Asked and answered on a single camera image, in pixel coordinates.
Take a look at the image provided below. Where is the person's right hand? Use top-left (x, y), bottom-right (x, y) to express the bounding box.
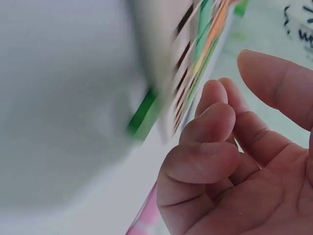
top-left (156, 48), bottom-right (313, 235)

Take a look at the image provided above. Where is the green flat board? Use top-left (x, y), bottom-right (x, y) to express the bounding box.
top-left (126, 89), bottom-right (161, 141)

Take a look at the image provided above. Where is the white board with coloured strips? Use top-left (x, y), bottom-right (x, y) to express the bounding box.
top-left (156, 0), bottom-right (248, 144)

